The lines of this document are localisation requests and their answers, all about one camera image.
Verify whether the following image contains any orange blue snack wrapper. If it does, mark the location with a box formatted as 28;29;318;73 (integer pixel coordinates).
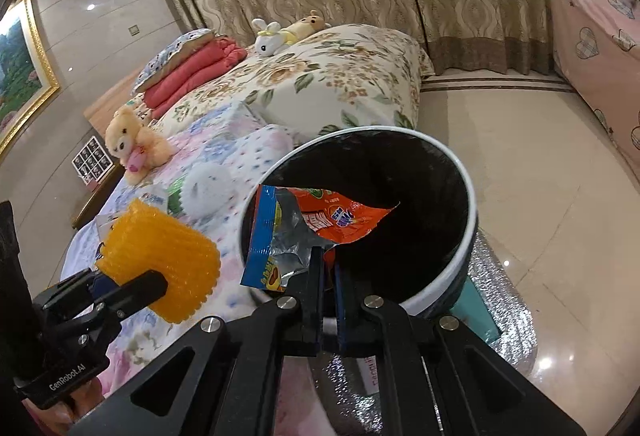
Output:
241;185;392;292

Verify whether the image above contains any yellow foam net sleeve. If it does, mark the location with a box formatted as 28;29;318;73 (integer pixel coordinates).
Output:
96;199;221;324

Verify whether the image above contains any white foam net sleeve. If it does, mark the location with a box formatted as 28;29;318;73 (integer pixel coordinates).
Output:
180;162;235;219

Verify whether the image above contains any black white trash bin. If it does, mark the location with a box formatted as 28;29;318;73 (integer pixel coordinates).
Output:
238;125;480;320

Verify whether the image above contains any teal box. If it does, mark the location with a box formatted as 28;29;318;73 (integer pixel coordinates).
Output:
450;277;500;344

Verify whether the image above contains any wooden nightstand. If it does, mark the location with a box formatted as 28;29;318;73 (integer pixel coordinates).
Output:
72;165;125;230

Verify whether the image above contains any tan teddy bear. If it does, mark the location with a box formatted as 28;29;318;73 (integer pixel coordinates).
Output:
104;105;175;185

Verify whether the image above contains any floral bed quilt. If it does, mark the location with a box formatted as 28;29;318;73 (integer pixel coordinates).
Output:
60;23;436;436

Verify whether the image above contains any wooden headboard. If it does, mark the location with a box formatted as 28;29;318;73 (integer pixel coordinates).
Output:
84;67;141;139

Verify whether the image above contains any gold framed painting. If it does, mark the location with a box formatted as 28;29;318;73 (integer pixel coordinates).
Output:
0;0;61;157

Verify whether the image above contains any red folded blanket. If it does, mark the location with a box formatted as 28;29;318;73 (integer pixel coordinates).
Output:
142;37;247;119

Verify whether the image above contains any white rabbit plush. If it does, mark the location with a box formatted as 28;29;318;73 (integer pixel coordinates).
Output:
252;18;288;58

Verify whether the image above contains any yellow bear plush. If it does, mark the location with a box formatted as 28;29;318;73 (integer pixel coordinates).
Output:
281;10;330;44

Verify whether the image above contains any blue patterned pillow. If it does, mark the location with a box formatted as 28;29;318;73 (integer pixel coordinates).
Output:
131;28;216;94

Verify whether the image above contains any pink heart bed sheet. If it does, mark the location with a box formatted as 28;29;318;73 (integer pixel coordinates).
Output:
549;0;639;174

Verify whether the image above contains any black white photo frame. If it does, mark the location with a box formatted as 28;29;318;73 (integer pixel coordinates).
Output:
72;136;114;185

